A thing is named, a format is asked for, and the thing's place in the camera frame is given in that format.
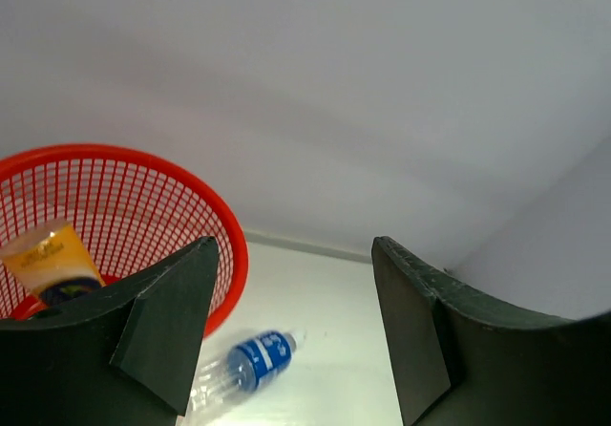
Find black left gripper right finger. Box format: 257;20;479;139
371;237;610;425

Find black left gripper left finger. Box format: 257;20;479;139
1;238;219;426

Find blue label plastic bottle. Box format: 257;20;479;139
177;330;306;425

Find yellow blue label bottle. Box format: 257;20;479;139
1;219;105;307

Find red mesh plastic bin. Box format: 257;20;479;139
1;144;248;335

